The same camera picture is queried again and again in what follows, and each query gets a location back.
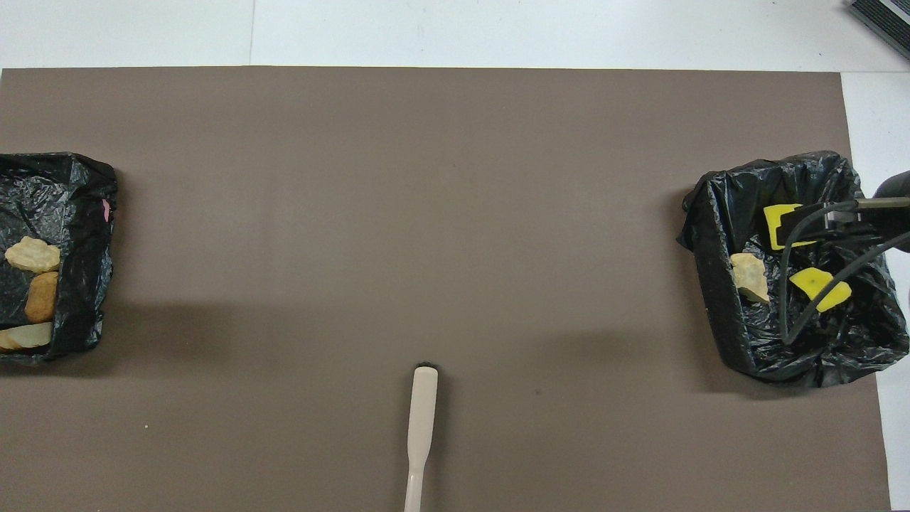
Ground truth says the dark grey ribbed object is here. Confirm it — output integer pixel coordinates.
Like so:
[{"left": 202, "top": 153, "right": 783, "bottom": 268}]
[{"left": 847, "top": 0, "right": 910, "bottom": 61}]

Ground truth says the brown table mat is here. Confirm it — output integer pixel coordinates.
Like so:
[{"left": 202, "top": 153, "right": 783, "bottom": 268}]
[{"left": 0, "top": 67, "right": 893, "bottom": 512}]

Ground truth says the striped toy croissant piece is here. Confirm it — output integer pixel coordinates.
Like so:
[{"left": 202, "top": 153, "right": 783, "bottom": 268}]
[
  {"left": 730, "top": 252, "right": 771, "bottom": 304},
  {"left": 0, "top": 321, "right": 54, "bottom": 351}
]

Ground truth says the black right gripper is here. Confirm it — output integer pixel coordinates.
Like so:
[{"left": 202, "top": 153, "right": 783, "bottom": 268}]
[{"left": 775, "top": 171, "right": 910, "bottom": 251}]

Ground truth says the beige brush with black bristles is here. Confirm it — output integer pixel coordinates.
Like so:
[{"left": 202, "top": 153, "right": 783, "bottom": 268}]
[{"left": 403, "top": 363, "right": 439, "bottom": 512}]

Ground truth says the pale beige rock-like chunk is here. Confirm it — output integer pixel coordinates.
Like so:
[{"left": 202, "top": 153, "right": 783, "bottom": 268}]
[{"left": 4, "top": 236, "right": 62, "bottom": 274}]

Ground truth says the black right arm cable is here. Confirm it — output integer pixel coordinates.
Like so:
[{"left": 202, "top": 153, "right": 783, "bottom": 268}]
[{"left": 778, "top": 201, "right": 910, "bottom": 347}]

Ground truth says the black-bagged bin with pink spot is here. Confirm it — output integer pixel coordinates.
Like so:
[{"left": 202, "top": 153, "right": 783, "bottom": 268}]
[{"left": 0, "top": 151, "right": 119, "bottom": 365}]

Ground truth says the notched yellow sponge chunk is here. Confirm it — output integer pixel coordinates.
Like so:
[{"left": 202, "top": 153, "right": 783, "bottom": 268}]
[{"left": 763, "top": 204, "right": 820, "bottom": 251}]

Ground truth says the brown peanut-shaped toy bread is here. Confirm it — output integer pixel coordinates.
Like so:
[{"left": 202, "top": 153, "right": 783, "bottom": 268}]
[{"left": 24, "top": 271, "right": 60, "bottom": 324}]

